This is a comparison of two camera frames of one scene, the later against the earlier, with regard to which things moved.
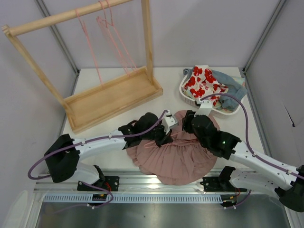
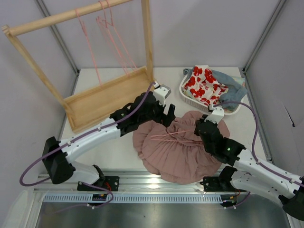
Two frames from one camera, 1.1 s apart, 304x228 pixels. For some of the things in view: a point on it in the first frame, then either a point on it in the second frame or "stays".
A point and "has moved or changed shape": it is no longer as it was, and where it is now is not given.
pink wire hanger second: (82, 23) stays
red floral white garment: (201, 82) stays
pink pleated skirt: (182, 161) has moved or changed shape
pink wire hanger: (188, 141) has moved or changed shape
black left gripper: (163, 137) to (165, 116)
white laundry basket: (215, 111) stays
